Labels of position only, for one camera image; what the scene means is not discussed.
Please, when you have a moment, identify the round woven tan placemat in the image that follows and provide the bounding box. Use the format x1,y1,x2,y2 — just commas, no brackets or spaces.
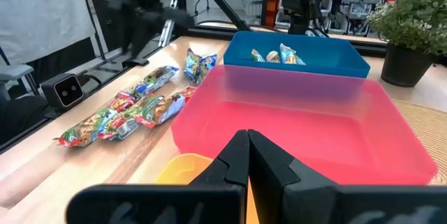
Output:
393,98,447,186

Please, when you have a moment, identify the red translucent plastic bin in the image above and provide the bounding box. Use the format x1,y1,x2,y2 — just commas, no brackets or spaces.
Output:
170,64,439,186

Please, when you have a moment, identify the red green wrapper granola bar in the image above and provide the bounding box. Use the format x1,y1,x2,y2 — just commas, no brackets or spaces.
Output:
134,86,196,127
97,94,165,141

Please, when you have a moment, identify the black table-level camera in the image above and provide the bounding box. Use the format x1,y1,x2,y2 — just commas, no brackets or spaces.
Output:
41,73,85,110

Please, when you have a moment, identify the potted green plant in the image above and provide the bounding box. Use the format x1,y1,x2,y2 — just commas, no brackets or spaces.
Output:
366,0,447,88

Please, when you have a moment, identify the yellow translucent plastic bin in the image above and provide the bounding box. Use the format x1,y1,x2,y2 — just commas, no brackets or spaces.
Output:
155,153,261,224

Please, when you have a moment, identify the Quaker oats snack bag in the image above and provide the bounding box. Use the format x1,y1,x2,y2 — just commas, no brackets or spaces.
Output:
54,107,119,148

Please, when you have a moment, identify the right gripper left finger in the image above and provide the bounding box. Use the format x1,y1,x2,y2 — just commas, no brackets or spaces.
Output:
66,129,249,224

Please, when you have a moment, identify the blue plastic bin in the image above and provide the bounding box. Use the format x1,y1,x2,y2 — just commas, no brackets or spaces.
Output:
223,31,371,78

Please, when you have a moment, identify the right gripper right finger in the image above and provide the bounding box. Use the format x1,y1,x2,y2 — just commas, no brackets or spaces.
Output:
248,129,447,224

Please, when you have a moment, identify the white hanging sheet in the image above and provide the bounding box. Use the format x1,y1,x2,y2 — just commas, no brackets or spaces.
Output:
0,0,96,65

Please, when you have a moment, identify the blue wrapper granola bar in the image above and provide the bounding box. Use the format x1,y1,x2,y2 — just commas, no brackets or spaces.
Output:
117,66,179,110
250,43,307,66
183,47,217,85

